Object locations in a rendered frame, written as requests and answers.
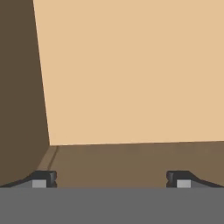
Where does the brown wooden drawer front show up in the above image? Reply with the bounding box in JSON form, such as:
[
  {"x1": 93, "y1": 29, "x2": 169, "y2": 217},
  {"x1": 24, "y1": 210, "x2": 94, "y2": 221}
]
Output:
[{"x1": 52, "y1": 141, "x2": 224, "y2": 189}]

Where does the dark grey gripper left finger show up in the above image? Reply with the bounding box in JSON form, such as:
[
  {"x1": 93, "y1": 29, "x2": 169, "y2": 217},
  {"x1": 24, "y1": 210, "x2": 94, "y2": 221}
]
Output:
[{"x1": 0, "y1": 170, "x2": 58, "y2": 189}]

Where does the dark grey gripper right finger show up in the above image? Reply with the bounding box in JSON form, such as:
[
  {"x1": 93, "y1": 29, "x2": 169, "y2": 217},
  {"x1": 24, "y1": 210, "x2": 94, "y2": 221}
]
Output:
[{"x1": 165, "y1": 170, "x2": 224, "y2": 189}]

